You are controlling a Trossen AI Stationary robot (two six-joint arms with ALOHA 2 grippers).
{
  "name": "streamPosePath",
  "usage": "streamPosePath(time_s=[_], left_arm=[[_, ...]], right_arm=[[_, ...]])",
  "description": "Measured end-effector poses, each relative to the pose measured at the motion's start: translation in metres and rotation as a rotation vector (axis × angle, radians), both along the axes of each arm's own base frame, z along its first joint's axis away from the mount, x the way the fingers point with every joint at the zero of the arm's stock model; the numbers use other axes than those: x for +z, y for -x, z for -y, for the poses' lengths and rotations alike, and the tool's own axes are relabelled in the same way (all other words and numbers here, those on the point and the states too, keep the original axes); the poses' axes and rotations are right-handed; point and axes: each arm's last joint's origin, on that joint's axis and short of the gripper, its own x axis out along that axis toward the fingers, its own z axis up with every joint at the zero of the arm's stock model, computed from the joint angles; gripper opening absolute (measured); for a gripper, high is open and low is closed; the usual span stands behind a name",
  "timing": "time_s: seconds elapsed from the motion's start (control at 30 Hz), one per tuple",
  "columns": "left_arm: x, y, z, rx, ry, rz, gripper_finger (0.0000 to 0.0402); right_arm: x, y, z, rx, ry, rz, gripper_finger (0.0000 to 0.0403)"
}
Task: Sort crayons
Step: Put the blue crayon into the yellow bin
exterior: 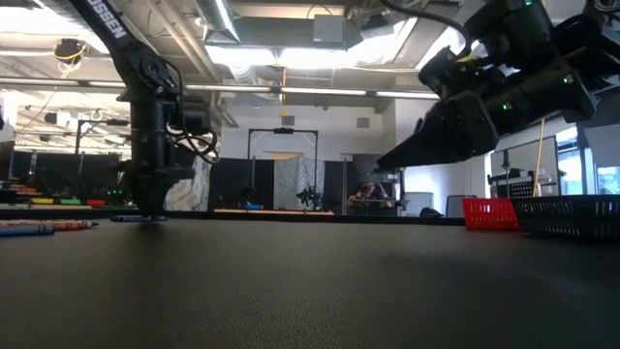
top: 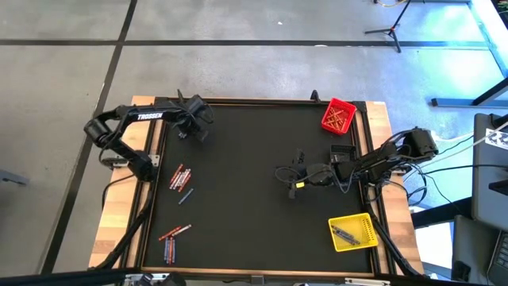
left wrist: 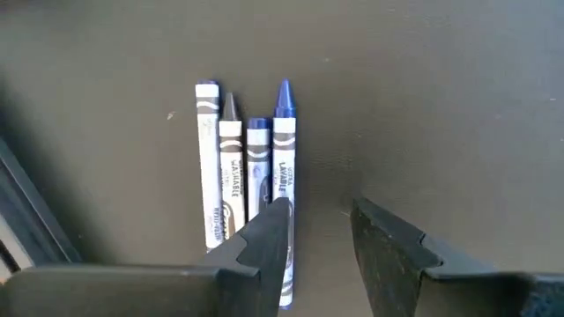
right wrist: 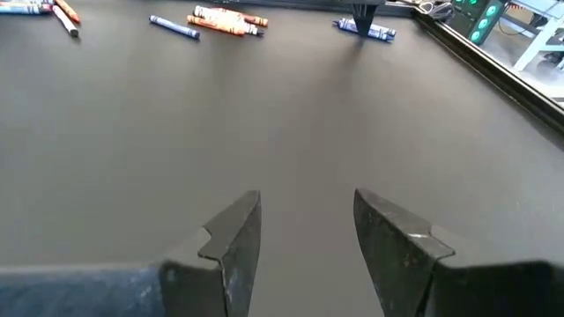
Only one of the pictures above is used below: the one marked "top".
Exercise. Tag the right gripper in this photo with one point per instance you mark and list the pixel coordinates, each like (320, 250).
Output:
(319, 175)

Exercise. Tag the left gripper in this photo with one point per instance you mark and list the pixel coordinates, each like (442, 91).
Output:
(194, 113)

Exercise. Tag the batteries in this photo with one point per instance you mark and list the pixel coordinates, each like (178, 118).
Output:
(338, 114)

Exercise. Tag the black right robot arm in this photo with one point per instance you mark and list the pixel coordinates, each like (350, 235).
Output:
(381, 163)

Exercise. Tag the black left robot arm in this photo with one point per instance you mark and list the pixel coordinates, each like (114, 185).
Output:
(148, 116)

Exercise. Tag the left upper battery pile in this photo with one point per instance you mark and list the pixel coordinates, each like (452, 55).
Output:
(177, 174)

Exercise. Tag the black plastic basket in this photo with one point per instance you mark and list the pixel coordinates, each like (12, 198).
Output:
(343, 151)

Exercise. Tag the red plastic basket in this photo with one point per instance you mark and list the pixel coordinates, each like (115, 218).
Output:
(349, 109)

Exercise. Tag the yellow plastic basket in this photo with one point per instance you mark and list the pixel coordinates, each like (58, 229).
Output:
(367, 228)

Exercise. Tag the black tripod stand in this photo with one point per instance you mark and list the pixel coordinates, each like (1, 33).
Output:
(392, 28)

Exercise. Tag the black desk leg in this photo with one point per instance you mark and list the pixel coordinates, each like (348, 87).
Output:
(468, 102)

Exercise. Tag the gray cabinet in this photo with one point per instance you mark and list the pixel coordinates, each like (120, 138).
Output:
(490, 186)

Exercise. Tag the printed marker paper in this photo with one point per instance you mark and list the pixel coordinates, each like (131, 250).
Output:
(498, 139)

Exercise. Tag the dark laptop keyboard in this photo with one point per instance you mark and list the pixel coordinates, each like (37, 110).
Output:
(501, 258)

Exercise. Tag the black frame clamp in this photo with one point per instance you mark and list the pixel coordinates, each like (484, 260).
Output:
(180, 93)
(315, 96)

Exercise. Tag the silver base bracket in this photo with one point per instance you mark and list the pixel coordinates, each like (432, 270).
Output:
(155, 160)

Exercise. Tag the silver mount bracket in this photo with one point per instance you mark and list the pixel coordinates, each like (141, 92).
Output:
(367, 282)

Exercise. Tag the black mount bar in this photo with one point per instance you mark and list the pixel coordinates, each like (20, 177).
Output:
(59, 278)

